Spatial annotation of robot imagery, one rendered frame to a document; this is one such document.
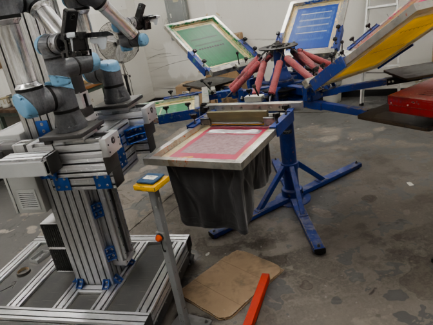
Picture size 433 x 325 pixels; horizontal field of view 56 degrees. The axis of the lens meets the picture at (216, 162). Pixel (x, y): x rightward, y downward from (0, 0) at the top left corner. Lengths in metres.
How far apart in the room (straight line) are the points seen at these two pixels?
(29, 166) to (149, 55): 6.13
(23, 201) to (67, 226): 0.28
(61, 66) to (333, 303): 1.90
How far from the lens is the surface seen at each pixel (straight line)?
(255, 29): 6.87
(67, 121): 1.99
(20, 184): 2.50
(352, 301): 2.60
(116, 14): 2.48
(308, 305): 2.57
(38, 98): 1.92
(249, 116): 2.50
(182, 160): 2.08
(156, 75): 7.99
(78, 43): 1.53
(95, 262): 2.60
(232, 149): 2.21
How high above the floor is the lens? 1.72
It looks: 22 degrees down
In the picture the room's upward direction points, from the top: 10 degrees counter-clockwise
